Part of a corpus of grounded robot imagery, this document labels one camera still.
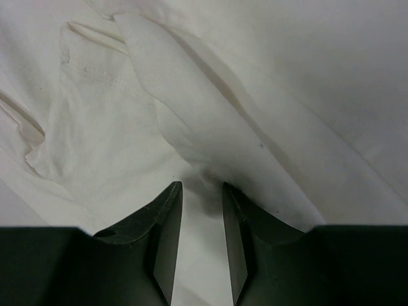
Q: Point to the white t-shirt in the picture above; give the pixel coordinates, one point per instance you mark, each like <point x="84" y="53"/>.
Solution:
<point x="301" y="104"/>

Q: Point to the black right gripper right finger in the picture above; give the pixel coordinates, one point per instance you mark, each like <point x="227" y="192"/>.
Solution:
<point x="272" y="263"/>

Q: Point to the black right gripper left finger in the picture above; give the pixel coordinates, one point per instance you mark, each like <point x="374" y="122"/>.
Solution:
<point x="131" y="262"/>

